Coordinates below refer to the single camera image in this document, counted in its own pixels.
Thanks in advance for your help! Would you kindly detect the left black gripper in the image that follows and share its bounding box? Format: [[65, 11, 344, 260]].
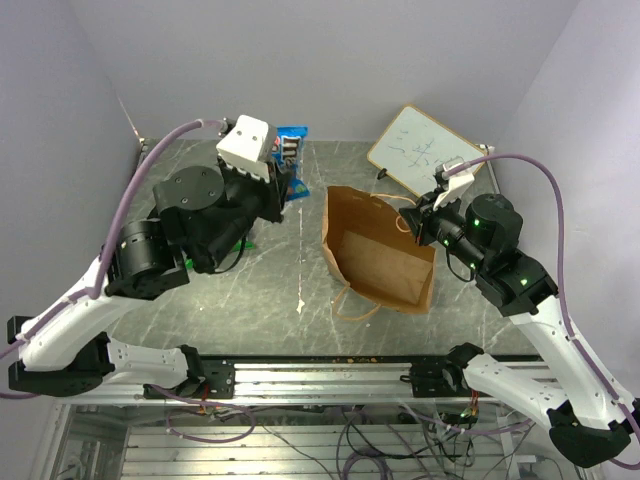
[[199, 151, 294, 269]]

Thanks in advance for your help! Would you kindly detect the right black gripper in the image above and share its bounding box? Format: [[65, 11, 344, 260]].
[[400, 186, 489, 274]]

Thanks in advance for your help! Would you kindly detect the brown paper bag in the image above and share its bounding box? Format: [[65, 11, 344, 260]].
[[322, 185, 436, 322]]

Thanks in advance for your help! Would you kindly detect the green Chuba chips bag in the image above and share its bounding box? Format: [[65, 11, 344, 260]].
[[214, 237, 255, 274]]

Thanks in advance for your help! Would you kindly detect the blue M&M's candy packet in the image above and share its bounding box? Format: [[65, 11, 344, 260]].
[[272, 125, 310, 201]]

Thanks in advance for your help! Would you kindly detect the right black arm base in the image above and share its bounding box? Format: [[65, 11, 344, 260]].
[[399, 343, 484, 398]]

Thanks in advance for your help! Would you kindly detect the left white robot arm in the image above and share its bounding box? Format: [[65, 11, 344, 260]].
[[7, 161, 292, 398]]

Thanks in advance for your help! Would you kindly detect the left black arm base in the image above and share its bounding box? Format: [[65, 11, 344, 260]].
[[142, 360, 236, 400]]

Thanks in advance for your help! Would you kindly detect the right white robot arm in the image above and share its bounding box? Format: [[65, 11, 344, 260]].
[[400, 193, 639, 468]]

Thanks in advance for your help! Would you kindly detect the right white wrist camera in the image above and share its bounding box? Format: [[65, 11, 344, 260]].
[[433, 156, 474, 211]]

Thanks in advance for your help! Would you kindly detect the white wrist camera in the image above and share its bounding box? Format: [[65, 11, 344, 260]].
[[216, 115, 277, 183], [433, 156, 474, 211]]

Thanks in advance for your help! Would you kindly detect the small whiteboard wooden frame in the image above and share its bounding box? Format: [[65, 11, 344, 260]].
[[367, 105, 485, 196]]

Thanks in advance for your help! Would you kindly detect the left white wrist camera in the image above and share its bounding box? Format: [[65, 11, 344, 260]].
[[216, 115, 277, 183]]

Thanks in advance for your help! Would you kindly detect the aluminium frame rail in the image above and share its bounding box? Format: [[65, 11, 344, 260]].
[[58, 361, 559, 407]]

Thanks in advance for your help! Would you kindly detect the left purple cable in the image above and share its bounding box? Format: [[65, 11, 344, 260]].
[[0, 118, 229, 401]]

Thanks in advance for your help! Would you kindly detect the purple cable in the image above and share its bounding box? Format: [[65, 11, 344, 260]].
[[0, 118, 229, 401], [444, 153, 640, 471]]

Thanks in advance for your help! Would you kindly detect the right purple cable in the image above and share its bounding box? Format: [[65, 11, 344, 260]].
[[444, 153, 640, 471]]

